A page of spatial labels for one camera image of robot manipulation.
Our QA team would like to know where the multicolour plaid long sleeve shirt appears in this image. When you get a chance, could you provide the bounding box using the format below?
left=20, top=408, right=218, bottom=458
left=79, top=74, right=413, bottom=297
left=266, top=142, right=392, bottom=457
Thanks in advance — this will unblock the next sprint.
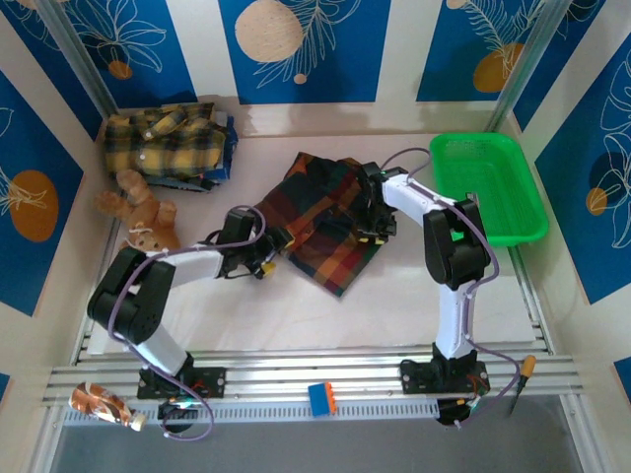
left=253, top=151, right=390, bottom=299

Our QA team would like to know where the brown teddy bear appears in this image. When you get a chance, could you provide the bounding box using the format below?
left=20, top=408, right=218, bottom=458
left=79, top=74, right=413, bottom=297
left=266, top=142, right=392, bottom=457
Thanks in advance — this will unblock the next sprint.
left=94, top=169, right=182, bottom=255

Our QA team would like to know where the green plastic basket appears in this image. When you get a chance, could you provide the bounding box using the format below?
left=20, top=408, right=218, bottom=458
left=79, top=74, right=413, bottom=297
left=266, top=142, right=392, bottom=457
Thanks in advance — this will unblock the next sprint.
left=428, top=131, right=550, bottom=250

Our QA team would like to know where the yellow plaid folded shirt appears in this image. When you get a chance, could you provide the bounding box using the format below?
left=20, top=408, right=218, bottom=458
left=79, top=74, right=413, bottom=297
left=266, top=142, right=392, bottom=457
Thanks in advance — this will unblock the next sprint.
left=103, top=101, right=229, bottom=181

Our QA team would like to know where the blue and orange block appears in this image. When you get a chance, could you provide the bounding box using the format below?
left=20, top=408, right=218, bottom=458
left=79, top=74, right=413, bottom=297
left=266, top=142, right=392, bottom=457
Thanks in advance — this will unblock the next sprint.
left=308, top=381, right=339, bottom=418

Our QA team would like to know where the crumpled brown snack pouch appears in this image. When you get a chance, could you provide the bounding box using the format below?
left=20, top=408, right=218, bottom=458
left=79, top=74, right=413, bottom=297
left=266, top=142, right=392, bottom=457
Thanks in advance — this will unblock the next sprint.
left=68, top=381, right=147, bottom=434

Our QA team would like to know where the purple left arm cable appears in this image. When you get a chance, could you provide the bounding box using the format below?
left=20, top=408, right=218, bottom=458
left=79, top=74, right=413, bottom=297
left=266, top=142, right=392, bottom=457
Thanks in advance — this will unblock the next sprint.
left=107, top=204, right=270, bottom=442

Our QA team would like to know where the aluminium rail frame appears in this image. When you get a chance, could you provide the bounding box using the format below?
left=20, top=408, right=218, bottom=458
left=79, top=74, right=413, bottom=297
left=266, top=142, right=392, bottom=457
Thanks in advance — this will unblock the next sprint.
left=41, top=344, right=588, bottom=413

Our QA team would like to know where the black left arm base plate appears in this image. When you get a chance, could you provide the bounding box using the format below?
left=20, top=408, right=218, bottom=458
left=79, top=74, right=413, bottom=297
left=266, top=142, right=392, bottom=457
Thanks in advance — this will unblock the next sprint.
left=136, top=365, right=227, bottom=400

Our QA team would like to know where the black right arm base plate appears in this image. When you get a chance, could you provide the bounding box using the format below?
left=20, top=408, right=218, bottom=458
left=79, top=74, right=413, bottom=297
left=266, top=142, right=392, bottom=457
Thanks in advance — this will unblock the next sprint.
left=399, top=358, right=492, bottom=398

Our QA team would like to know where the white slotted cable duct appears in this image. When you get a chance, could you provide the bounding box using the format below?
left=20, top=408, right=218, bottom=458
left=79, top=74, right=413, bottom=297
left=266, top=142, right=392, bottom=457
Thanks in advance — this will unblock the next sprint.
left=63, top=398, right=440, bottom=428

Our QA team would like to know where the orange handled screwdriver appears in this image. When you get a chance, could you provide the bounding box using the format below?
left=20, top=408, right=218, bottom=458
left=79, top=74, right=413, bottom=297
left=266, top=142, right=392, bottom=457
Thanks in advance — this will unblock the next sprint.
left=507, top=354, right=538, bottom=418

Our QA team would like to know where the aluminium corner post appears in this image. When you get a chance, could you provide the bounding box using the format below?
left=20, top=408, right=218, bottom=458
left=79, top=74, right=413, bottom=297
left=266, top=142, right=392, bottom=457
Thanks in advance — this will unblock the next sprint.
left=34, top=0, right=119, bottom=124
left=490, top=0, right=568, bottom=132

